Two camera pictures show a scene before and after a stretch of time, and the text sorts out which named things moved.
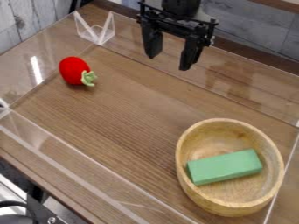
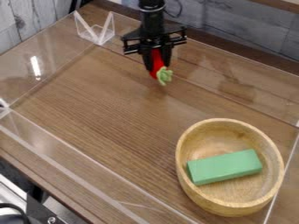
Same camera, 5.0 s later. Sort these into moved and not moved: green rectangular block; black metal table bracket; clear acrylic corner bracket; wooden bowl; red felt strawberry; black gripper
Moved: black gripper; red felt strawberry
Not moved: green rectangular block; clear acrylic corner bracket; wooden bowl; black metal table bracket
